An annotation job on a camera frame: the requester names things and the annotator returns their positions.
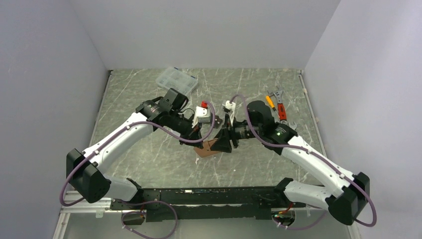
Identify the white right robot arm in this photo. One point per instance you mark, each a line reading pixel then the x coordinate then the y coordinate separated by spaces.
pixel 342 193

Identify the clear plastic organizer box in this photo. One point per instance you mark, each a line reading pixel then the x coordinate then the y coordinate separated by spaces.
pixel 174 78

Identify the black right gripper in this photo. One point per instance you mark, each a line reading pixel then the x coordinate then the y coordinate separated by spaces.
pixel 228 133

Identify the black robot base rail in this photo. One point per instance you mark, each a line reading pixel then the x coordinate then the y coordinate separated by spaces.
pixel 257 202

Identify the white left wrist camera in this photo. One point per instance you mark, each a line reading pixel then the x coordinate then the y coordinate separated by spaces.
pixel 201 115

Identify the aluminium frame rail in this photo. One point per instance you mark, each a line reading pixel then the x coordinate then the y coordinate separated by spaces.
pixel 98 209

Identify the brown leather card holder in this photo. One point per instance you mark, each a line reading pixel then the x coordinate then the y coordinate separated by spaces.
pixel 206 151

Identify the silver combination wrench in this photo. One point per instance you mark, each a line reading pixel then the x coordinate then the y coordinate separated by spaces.
pixel 292 125

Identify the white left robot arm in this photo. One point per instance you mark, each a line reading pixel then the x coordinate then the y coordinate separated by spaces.
pixel 85 169

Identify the red handled adjustable wrench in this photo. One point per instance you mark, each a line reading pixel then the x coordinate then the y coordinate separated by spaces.
pixel 280 106

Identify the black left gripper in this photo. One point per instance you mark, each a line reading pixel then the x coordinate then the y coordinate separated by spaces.
pixel 192 134

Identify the yellow handled screwdriver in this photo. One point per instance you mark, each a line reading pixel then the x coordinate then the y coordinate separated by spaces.
pixel 270 103

